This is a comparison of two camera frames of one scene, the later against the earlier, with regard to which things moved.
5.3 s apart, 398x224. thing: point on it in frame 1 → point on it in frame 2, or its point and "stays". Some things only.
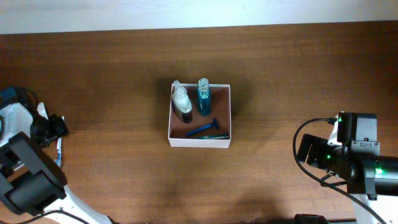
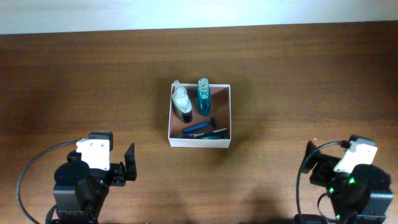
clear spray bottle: [181, 103] stays
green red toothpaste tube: [214, 137] stays
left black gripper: [59, 128] → [118, 169]
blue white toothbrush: [59, 147] → [202, 134]
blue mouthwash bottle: [204, 96] stays
